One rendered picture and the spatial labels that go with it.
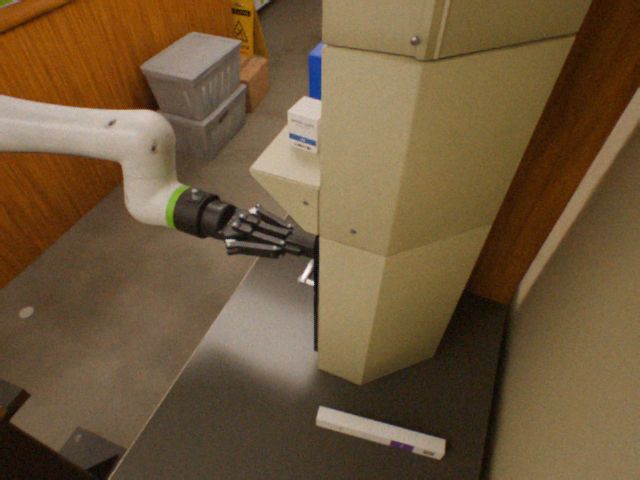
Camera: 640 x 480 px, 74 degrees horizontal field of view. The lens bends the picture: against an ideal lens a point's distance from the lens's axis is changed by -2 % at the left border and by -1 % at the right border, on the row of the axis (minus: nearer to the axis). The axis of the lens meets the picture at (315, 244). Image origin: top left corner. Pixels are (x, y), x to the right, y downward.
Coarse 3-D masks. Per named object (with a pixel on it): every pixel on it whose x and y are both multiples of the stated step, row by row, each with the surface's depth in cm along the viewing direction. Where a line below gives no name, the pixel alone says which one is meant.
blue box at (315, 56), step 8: (320, 48) 70; (312, 56) 69; (320, 56) 68; (312, 64) 70; (320, 64) 69; (312, 72) 71; (320, 72) 70; (312, 80) 72; (320, 80) 71; (312, 88) 73; (320, 88) 72; (312, 96) 74; (320, 96) 73
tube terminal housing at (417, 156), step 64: (384, 64) 44; (448, 64) 43; (512, 64) 46; (384, 128) 49; (448, 128) 50; (512, 128) 54; (320, 192) 61; (384, 192) 56; (448, 192) 59; (320, 256) 71; (384, 256) 65; (448, 256) 72; (320, 320) 86; (384, 320) 80; (448, 320) 92
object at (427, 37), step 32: (352, 0) 41; (384, 0) 40; (416, 0) 39; (448, 0) 38; (480, 0) 40; (512, 0) 41; (544, 0) 42; (576, 0) 44; (352, 32) 43; (384, 32) 42; (416, 32) 41; (448, 32) 41; (480, 32) 42; (512, 32) 44; (544, 32) 45
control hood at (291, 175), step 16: (272, 144) 67; (288, 144) 67; (272, 160) 64; (288, 160) 64; (304, 160) 64; (256, 176) 64; (272, 176) 62; (288, 176) 62; (304, 176) 62; (272, 192) 65; (288, 192) 63; (304, 192) 62; (288, 208) 66; (304, 208) 64; (304, 224) 67
